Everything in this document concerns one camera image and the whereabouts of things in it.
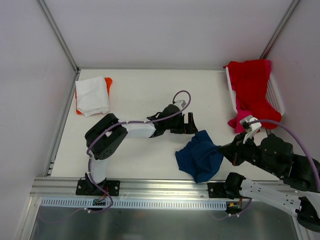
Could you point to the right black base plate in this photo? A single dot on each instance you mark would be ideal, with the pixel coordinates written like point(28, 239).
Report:
point(216, 190)

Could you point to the white slotted cable duct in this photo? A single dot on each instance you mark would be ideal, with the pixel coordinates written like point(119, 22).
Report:
point(157, 204)

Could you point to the navy blue t-shirt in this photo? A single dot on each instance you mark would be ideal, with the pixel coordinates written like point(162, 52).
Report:
point(200, 158)

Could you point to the folded orange t-shirt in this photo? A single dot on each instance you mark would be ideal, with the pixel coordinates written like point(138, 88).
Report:
point(109, 83)

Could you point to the folded white t-shirt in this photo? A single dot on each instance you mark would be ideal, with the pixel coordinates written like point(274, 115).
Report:
point(92, 96)

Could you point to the red t-shirt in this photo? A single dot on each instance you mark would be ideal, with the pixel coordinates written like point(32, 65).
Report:
point(252, 85)

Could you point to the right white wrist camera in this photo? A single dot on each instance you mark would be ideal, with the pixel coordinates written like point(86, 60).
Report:
point(250, 126)

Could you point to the aluminium mounting rail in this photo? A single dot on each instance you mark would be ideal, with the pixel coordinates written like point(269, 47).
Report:
point(158, 189)

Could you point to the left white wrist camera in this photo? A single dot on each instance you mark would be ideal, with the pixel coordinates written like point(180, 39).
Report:
point(180, 104)

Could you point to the white perforated plastic basket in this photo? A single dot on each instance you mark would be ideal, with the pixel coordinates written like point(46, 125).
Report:
point(273, 95)

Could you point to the right aluminium frame post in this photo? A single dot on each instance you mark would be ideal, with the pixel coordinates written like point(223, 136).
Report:
point(279, 28)

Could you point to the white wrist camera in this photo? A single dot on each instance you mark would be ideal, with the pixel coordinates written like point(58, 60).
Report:
point(180, 104)
point(250, 126)

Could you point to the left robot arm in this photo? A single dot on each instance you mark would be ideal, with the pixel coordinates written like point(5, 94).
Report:
point(103, 139)

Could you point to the aluminium frame post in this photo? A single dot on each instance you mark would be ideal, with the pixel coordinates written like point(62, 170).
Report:
point(57, 33)
point(279, 28)

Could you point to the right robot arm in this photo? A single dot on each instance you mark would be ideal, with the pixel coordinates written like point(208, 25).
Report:
point(277, 158)

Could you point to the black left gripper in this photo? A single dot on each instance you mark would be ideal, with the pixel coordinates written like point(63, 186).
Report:
point(183, 123)

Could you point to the left aluminium frame post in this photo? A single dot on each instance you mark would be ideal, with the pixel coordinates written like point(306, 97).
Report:
point(57, 33)

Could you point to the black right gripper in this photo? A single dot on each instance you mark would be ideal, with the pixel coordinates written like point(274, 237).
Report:
point(233, 153)

